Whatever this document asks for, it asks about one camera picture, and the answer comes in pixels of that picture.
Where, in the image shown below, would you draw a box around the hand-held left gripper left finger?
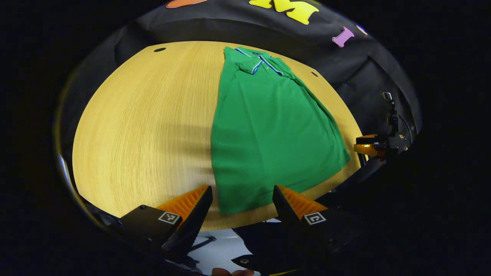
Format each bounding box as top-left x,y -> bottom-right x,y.
119,185 -> 214,253

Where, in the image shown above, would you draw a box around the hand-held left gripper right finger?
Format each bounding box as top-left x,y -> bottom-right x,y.
272,185 -> 365,253

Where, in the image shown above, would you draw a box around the green T-shirt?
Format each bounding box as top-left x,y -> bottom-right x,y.
210,47 -> 351,215

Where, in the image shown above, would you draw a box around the black backdrop cloth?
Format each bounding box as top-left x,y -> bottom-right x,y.
61,0 -> 422,184

